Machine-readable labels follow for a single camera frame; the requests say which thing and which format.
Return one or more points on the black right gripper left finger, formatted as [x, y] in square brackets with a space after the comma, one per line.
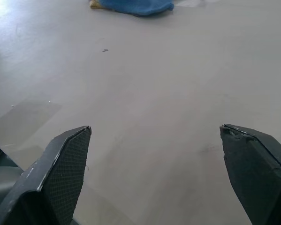
[58, 178]

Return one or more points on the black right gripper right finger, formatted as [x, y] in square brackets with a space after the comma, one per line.
[255, 173]

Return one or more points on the yellow object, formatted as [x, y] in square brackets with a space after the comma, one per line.
[95, 4]

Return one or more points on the blue cloth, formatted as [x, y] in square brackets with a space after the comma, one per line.
[136, 5]

